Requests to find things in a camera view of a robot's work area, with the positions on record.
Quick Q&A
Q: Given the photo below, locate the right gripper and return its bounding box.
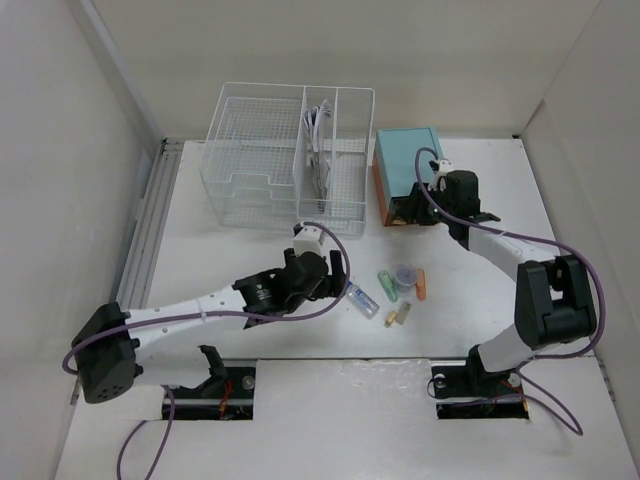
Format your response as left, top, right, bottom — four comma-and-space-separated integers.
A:
394, 181, 456, 226

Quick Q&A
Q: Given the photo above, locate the clear blue spray bottle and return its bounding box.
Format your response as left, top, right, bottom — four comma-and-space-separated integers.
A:
346, 281, 380, 319

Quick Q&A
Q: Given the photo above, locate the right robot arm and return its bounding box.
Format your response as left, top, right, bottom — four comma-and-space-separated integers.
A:
402, 170, 603, 399

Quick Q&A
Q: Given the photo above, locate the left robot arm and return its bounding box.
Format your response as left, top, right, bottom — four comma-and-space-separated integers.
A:
63, 249, 351, 404

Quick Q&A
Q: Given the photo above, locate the teal orange drawer box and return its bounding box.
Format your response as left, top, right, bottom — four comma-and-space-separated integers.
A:
372, 127, 444, 227

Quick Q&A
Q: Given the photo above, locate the green transparent case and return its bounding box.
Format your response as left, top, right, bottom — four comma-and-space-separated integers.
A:
377, 270, 399, 303

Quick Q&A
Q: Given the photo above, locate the yellow eraser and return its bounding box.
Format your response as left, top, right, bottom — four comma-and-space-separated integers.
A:
384, 311, 398, 327

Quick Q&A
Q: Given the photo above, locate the clear jar of paperclips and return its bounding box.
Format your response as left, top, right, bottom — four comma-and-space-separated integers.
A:
393, 264, 418, 296

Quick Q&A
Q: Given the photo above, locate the orange transparent case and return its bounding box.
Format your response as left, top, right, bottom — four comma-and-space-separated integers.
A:
415, 268, 427, 302

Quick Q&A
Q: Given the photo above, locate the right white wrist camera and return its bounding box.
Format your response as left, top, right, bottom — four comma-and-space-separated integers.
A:
429, 158, 454, 190

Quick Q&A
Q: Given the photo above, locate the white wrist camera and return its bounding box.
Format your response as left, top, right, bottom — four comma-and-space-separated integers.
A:
292, 223, 326, 257
429, 158, 454, 190

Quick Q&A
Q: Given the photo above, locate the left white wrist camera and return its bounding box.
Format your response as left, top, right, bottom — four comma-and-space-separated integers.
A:
292, 223, 326, 257

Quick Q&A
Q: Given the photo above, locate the white wire desk organizer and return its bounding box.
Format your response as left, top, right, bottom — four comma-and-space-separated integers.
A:
200, 82, 375, 237

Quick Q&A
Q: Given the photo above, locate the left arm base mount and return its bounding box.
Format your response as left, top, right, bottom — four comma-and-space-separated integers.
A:
170, 345, 257, 421

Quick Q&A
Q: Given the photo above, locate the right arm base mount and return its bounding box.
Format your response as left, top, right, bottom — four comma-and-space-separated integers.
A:
430, 361, 529, 420

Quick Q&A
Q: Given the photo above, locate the aluminium rail left side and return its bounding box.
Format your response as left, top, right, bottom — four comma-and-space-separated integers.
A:
110, 138, 184, 311

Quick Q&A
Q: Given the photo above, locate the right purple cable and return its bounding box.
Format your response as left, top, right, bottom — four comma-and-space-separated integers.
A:
414, 146, 607, 436

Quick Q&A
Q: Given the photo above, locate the purple cable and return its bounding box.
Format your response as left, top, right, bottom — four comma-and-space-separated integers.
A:
62, 221, 351, 479
414, 146, 607, 436

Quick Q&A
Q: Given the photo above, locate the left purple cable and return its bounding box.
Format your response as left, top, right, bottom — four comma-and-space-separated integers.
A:
62, 221, 351, 479

